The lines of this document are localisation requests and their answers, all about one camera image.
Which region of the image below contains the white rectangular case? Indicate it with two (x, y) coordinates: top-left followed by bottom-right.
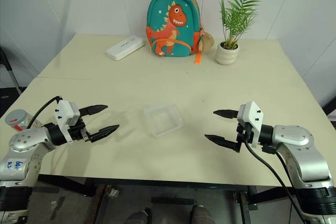
(106, 35), (146, 61)

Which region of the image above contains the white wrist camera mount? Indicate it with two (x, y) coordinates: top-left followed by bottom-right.
(237, 101), (264, 148)
(54, 99), (81, 144)

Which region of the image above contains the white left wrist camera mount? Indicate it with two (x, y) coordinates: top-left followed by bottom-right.
(54, 99), (81, 144)

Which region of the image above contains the green plant in white pot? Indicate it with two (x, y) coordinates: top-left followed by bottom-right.
(215, 0), (264, 66)

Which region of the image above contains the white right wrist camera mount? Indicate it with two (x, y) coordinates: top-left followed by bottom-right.
(237, 101), (264, 148)

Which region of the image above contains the beige plush pendant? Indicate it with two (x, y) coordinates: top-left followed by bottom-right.
(198, 30), (215, 52)

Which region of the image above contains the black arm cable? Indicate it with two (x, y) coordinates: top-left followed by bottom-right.
(243, 126), (305, 224)
(27, 95), (64, 129)

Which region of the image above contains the clear plastic jar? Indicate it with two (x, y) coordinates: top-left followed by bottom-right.
(4, 110), (43, 132)

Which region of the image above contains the black mesh object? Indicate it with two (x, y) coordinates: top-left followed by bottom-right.
(0, 87), (27, 118)

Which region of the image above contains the dark rounded shape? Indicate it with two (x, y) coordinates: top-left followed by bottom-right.
(125, 207), (153, 224)
(189, 204), (215, 224)

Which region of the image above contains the black object beside table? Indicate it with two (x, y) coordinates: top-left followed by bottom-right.
(322, 87), (336, 131)

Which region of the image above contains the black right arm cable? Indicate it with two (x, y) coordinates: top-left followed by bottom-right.
(243, 126), (305, 224)

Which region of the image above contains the clear plastic container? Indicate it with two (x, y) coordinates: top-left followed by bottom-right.
(142, 101), (184, 139)

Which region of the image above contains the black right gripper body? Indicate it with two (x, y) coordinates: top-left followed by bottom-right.
(235, 118), (250, 154)

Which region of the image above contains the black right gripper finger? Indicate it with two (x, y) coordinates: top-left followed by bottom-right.
(213, 109), (239, 120)
(204, 134), (241, 154)

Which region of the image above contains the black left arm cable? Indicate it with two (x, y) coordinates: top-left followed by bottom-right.
(27, 95), (64, 129)

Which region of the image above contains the grey tripod stand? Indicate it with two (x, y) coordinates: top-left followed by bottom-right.
(0, 45), (23, 96)

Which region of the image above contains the teal dinosaur backpack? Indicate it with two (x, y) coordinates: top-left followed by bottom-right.
(145, 0), (207, 66)

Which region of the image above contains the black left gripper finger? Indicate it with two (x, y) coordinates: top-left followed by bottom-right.
(89, 124), (120, 142)
(79, 104), (109, 117)

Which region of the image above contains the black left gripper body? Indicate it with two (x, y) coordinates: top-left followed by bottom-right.
(68, 118), (93, 143)

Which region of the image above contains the black metal table frame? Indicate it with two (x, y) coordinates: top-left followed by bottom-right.
(36, 173), (299, 224)

